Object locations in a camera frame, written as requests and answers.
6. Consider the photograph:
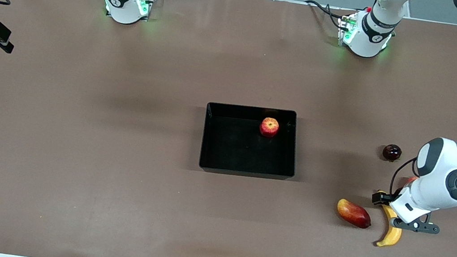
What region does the red yellow mango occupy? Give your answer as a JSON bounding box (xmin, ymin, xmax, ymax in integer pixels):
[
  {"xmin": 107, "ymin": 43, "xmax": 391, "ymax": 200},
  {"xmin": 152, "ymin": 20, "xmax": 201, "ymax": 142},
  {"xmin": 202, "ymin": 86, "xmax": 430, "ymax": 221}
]
[{"xmin": 334, "ymin": 198, "xmax": 375, "ymax": 230}]

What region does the yellow banana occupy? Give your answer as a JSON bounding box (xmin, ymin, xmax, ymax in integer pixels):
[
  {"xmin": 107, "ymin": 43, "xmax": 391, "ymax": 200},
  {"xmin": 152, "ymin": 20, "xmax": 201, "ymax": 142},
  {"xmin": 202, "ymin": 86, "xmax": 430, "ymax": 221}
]
[{"xmin": 369, "ymin": 189, "xmax": 408, "ymax": 250}]

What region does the small red yellow apple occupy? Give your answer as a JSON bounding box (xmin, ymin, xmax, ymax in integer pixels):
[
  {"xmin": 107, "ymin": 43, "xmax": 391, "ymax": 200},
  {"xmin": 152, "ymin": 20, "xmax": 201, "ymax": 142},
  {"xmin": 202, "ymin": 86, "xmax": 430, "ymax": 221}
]
[{"xmin": 258, "ymin": 116, "xmax": 281, "ymax": 139}]

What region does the black base power cable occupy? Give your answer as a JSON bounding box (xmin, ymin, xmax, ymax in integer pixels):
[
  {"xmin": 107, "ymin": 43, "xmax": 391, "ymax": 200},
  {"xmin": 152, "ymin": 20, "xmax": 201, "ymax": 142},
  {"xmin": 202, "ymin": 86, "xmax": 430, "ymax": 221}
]
[{"xmin": 301, "ymin": 0, "xmax": 349, "ymax": 31}]

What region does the black plastic box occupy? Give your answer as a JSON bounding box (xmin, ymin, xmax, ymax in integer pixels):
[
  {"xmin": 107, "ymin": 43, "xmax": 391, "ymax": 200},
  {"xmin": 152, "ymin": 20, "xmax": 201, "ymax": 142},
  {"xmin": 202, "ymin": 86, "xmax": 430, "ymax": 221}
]
[{"xmin": 197, "ymin": 98, "xmax": 304, "ymax": 185}]

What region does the dark purple plum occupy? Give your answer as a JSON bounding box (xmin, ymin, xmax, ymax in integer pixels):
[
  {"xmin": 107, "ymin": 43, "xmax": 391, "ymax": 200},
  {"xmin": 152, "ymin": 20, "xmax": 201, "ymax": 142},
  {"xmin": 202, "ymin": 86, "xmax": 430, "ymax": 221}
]
[{"xmin": 382, "ymin": 143, "xmax": 403, "ymax": 163}]

